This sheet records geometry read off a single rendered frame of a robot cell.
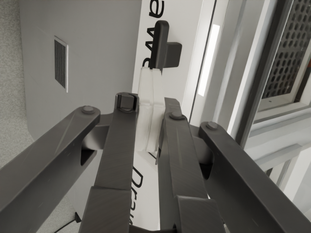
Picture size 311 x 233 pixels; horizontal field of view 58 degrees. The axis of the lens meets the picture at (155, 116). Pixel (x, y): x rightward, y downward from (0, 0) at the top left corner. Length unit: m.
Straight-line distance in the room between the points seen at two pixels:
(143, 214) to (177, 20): 0.30
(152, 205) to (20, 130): 0.97
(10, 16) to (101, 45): 0.68
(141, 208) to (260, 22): 0.33
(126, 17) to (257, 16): 0.23
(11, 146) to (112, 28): 0.96
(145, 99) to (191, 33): 0.18
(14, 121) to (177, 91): 1.04
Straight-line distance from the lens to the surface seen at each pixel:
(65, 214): 1.74
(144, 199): 0.46
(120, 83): 0.49
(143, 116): 0.15
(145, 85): 0.17
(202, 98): 0.34
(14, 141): 1.36
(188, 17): 0.32
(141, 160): 0.44
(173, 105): 0.17
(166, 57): 0.32
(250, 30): 0.29
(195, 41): 0.32
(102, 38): 0.54
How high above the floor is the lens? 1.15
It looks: 43 degrees down
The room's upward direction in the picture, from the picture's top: 126 degrees clockwise
